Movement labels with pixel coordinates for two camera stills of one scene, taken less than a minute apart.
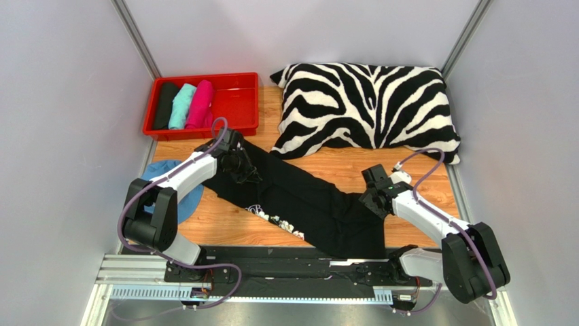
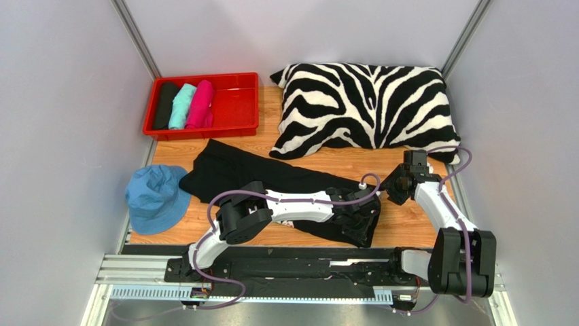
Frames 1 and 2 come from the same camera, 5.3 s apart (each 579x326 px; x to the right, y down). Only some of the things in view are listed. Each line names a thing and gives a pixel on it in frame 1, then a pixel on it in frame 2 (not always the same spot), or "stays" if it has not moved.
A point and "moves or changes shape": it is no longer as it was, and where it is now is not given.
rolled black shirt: x=168 y=92 stays
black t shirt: x=334 y=221 moves or changes shape
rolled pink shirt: x=200 y=113 stays
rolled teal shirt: x=180 y=105 stays
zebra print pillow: x=365 y=106 stays
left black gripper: x=249 y=174 to x=359 y=236
